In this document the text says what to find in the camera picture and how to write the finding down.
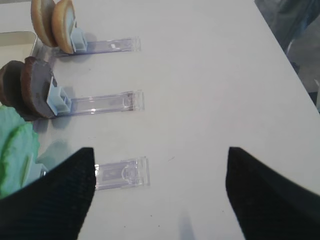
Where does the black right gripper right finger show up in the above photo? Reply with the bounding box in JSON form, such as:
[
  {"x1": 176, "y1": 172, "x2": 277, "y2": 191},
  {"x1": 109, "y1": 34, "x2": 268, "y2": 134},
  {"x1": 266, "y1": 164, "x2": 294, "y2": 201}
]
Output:
[{"x1": 225, "y1": 147, "x2": 320, "y2": 240}]

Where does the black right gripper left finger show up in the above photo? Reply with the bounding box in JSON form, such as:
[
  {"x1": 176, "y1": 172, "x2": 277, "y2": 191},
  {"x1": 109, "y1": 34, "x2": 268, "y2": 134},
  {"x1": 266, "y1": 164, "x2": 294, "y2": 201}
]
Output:
[{"x1": 0, "y1": 147, "x2": 96, "y2": 240}]

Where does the green lettuce leaf in holder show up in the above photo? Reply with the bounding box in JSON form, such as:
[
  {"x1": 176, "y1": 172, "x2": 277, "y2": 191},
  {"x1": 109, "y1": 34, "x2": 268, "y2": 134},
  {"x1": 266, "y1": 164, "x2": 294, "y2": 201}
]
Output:
[{"x1": 0, "y1": 105, "x2": 40, "y2": 199}]

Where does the rear brown meat patty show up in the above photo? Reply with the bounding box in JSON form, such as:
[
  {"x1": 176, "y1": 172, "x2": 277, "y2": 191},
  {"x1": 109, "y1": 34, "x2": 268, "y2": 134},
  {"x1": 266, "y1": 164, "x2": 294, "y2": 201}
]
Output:
[{"x1": 0, "y1": 60, "x2": 25, "y2": 110}]

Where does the brown meat patty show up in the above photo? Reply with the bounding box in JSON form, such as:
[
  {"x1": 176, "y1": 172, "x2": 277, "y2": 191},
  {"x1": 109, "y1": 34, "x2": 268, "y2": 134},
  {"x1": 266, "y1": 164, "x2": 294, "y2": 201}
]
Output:
[
  {"x1": 20, "y1": 56, "x2": 55, "y2": 119},
  {"x1": 0, "y1": 60, "x2": 25, "y2": 110}
]

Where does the front brown meat patty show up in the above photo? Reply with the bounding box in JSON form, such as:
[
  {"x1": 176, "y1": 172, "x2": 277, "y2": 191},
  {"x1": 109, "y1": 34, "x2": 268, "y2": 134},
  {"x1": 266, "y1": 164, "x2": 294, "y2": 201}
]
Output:
[{"x1": 20, "y1": 56, "x2": 55, "y2": 119}]

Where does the front bread slice in holder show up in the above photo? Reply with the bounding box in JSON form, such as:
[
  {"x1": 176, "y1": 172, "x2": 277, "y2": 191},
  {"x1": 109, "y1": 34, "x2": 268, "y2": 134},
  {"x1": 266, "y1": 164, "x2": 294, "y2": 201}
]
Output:
[{"x1": 51, "y1": 0, "x2": 76, "y2": 54}]

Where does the bread slice in holder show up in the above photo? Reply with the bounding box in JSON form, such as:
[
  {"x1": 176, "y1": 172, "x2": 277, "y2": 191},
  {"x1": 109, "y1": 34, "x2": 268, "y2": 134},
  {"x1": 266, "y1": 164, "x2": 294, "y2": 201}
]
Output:
[
  {"x1": 30, "y1": 0, "x2": 58, "y2": 48},
  {"x1": 51, "y1": 0, "x2": 76, "y2": 54}
]

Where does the rear bread slice in holder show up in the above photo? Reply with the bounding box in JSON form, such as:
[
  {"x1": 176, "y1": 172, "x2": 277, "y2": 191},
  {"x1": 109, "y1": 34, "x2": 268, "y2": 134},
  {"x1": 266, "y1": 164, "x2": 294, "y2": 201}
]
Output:
[{"x1": 30, "y1": 0, "x2": 58, "y2": 48}]

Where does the white rectangular tray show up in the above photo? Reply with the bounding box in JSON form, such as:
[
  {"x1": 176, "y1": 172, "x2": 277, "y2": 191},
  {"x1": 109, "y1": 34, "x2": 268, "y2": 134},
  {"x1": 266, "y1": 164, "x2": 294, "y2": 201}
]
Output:
[{"x1": 0, "y1": 31, "x2": 38, "y2": 67}]

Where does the clear lettuce holder rail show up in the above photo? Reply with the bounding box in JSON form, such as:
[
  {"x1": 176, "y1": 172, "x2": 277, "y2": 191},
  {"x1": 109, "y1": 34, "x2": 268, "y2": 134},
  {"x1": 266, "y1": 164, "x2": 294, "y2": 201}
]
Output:
[{"x1": 29, "y1": 156, "x2": 151, "y2": 191}]

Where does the clear patty holder rail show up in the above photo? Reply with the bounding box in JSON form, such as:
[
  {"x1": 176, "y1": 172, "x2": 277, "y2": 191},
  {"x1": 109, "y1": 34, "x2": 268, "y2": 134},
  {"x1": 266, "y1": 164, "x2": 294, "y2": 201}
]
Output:
[{"x1": 46, "y1": 77, "x2": 145, "y2": 118}]

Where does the clear bread holder rail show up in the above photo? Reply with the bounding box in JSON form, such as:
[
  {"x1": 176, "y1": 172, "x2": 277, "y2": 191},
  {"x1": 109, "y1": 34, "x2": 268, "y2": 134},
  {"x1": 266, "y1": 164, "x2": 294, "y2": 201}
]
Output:
[{"x1": 51, "y1": 27, "x2": 141, "y2": 57}]

